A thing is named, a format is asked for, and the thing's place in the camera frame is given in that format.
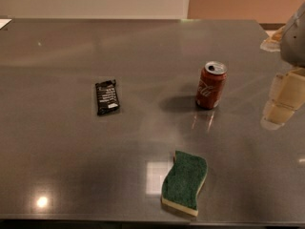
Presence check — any green and yellow sponge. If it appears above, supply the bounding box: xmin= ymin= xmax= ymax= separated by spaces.
xmin=161 ymin=151 xmax=208 ymax=217

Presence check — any red coca-cola can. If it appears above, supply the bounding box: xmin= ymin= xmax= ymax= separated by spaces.
xmin=195 ymin=61 xmax=227 ymax=110

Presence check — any black rxbar chocolate wrapper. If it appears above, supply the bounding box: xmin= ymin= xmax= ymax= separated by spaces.
xmin=95 ymin=79 xmax=120 ymax=115

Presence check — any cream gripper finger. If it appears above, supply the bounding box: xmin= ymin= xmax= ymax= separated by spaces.
xmin=260 ymin=68 xmax=305 ymax=131
xmin=260 ymin=27 xmax=284 ymax=52

